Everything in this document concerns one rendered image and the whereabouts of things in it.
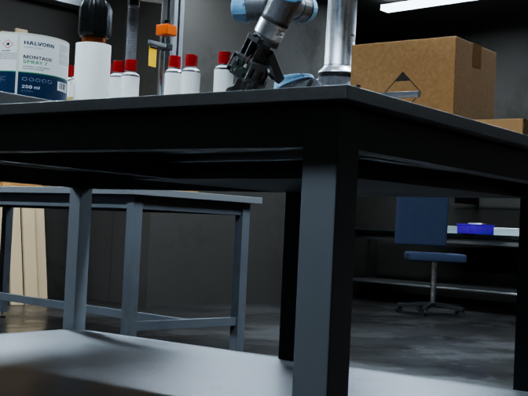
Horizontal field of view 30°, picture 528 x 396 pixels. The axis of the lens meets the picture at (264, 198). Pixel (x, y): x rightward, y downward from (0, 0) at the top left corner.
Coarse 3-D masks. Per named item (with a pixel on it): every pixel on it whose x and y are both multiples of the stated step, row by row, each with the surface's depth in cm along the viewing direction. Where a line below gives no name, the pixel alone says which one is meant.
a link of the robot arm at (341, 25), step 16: (336, 0) 280; (352, 0) 280; (336, 16) 280; (352, 16) 281; (336, 32) 280; (352, 32) 281; (336, 48) 280; (336, 64) 280; (320, 80) 282; (336, 80) 278
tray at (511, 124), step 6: (480, 120) 201; (486, 120) 200; (492, 120) 199; (498, 120) 198; (504, 120) 198; (510, 120) 197; (516, 120) 196; (522, 120) 195; (498, 126) 198; (504, 126) 197; (510, 126) 197; (516, 126) 196; (522, 126) 195; (522, 132) 195
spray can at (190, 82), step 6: (186, 54) 264; (192, 54) 263; (186, 60) 263; (192, 60) 263; (186, 66) 263; (192, 66) 263; (186, 72) 262; (192, 72) 262; (198, 72) 263; (186, 78) 262; (192, 78) 262; (198, 78) 263; (186, 84) 262; (192, 84) 262; (198, 84) 263; (186, 90) 262; (192, 90) 262; (198, 90) 263
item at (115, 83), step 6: (114, 60) 280; (120, 60) 279; (114, 66) 279; (120, 66) 279; (114, 72) 279; (120, 72) 279; (114, 78) 278; (120, 78) 278; (114, 84) 278; (120, 84) 278; (114, 90) 278; (120, 90) 278; (108, 96) 279; (114, 96) 278
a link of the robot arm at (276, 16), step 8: (272, 0) 243; (280, 0) 242; (288, 0) 241; (296, 0) 242; (304, 0) 248; (272, 8) 243; (280, 8) 242; (288, 8) 242; (296, 8) 244; (264, 16) 244; (272, 16) 243; (280, 16) 243; (288, 16) 244; (296, 16) 248; (280, 24) 244; (288, 24) 245
